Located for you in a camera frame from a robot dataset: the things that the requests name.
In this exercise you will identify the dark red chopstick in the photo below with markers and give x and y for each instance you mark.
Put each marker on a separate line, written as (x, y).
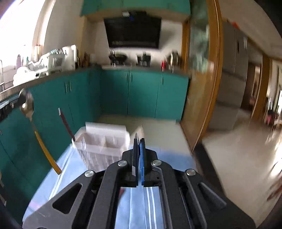
(61, 114)

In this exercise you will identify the black wok on stove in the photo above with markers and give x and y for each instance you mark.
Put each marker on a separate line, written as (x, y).
(117, 58)

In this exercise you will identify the grey refrigerator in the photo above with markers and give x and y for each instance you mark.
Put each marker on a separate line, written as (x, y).
(233, 79)

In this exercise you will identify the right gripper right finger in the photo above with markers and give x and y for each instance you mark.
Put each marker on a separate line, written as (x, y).
(187, 199)

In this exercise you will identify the white plastic utensil basket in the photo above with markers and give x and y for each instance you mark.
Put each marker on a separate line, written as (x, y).
(100, 144)

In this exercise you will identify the black knife block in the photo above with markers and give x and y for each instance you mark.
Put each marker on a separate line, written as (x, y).
(144, 60)

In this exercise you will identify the wooden sliding door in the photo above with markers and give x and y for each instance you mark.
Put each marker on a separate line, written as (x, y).
(202, 61)

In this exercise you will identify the black range hood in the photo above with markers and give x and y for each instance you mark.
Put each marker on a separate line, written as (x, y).
(135, 31)

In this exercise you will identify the spoon with yellow handle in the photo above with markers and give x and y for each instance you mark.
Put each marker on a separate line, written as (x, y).
(27, 108)

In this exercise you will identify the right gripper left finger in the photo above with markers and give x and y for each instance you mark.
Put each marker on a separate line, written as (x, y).
(91, 200)

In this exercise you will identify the steel kettle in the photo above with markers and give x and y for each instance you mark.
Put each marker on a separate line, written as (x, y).
(173, 58)

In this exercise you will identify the white dish rack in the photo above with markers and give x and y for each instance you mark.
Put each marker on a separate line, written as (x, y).
(55, 61)

